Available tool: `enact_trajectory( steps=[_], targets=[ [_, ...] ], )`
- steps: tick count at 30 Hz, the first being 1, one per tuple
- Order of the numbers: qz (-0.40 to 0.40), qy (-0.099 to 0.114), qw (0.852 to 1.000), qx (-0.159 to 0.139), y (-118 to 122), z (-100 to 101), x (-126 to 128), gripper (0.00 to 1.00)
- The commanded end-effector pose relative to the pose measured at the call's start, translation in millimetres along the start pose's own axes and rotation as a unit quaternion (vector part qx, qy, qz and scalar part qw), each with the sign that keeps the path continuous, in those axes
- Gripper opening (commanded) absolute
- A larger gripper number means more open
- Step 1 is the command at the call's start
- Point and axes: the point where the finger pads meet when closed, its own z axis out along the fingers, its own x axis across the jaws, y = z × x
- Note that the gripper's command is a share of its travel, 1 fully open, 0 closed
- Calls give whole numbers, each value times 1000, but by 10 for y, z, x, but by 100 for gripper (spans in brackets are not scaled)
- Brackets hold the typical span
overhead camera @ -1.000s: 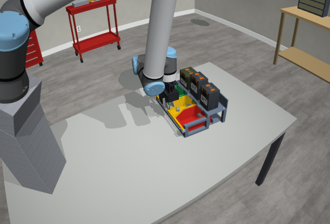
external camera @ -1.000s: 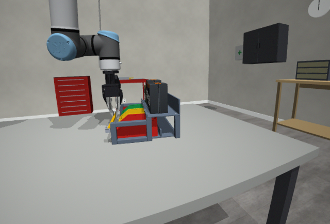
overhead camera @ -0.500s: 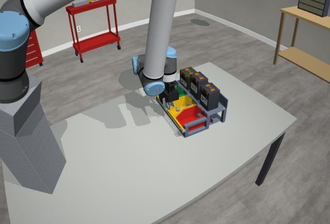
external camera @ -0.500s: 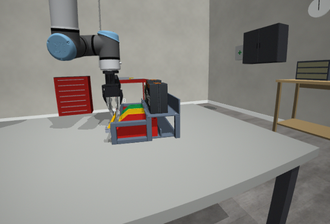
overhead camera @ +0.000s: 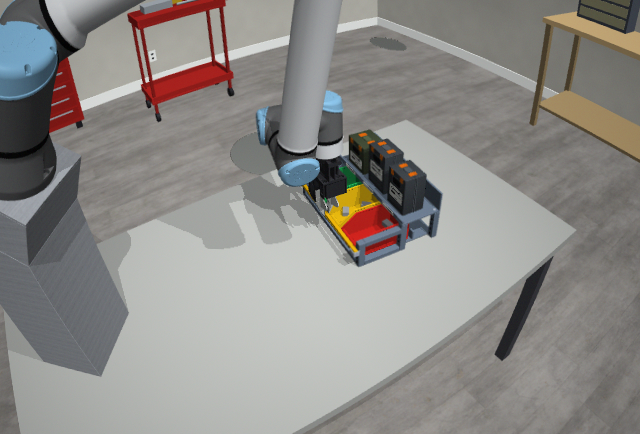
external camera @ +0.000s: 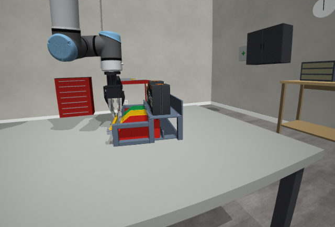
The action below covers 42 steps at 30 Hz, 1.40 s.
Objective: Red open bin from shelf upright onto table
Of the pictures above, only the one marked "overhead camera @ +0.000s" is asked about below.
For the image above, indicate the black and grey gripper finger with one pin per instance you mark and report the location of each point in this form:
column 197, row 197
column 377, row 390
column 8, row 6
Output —
column 330, row 202
column 315, row 193

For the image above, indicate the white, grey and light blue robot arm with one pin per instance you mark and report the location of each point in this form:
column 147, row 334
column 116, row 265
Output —
column 28, row 60

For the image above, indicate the green open bin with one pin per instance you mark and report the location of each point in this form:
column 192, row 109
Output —
column 352, row 180

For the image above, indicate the grey metal shelf rack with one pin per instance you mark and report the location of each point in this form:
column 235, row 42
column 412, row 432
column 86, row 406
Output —
column 431, row 207

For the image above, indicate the yellow bar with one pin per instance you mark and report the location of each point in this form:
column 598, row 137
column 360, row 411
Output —
column 334, row 224

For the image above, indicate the red bin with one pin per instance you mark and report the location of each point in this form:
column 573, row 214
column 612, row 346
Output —
column 369, row 222

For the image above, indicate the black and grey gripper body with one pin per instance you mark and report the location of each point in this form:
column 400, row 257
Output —
column 332, row 186

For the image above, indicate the yellow open bin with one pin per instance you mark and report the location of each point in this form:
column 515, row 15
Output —
column 352, row 199

